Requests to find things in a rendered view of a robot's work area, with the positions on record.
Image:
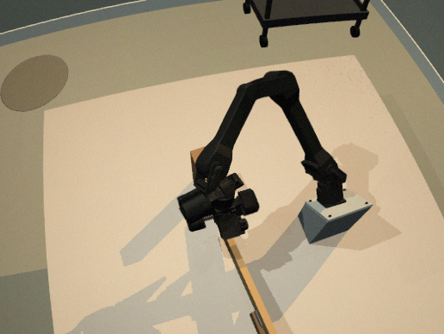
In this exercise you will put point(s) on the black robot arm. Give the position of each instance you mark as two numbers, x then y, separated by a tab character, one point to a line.
214	161

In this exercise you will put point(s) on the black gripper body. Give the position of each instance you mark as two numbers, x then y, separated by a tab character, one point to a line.
247	200

